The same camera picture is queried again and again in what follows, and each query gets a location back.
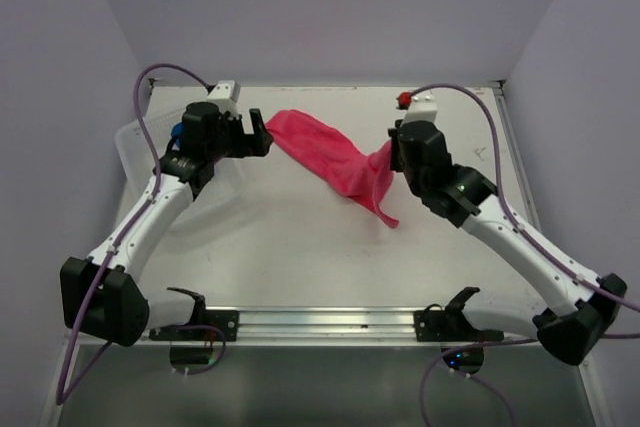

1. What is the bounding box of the blue towel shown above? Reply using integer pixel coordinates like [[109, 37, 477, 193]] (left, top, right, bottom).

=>
[[166, 122, 182, 151]]

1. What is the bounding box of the pink towel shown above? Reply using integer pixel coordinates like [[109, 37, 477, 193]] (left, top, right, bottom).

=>
[[266, 110, 399, 229]]

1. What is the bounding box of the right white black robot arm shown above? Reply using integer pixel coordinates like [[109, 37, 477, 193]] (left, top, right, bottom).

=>
[[389, 120, 627, 366]]

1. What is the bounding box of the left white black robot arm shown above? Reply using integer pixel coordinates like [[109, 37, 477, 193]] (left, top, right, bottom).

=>
[[60, 101, 273, 347]]

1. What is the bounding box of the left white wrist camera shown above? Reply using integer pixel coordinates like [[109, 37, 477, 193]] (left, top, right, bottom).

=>
[[205, 80, 241, 117]]

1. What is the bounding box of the right aluminium rail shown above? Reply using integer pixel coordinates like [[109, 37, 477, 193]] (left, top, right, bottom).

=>
[[489, 81, 544, 233]]

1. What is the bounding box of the aluminium rail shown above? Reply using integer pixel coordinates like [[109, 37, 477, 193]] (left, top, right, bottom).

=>
[[124, 304, 591, 348], [489, 81, 544, 233]]

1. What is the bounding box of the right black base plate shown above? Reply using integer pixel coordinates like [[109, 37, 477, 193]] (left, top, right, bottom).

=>
[[413, 304, 504, 342]]

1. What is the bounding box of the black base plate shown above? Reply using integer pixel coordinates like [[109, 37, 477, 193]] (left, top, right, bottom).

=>
[[149, 309, 240, 342], [413, 304, 504, 342]]

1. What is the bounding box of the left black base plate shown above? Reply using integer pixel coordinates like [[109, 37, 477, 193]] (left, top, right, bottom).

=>
[[149, 309, 240, 342]]

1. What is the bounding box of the front aluminium rail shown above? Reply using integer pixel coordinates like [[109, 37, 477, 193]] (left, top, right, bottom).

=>
[[124, 304, 591, 348]]

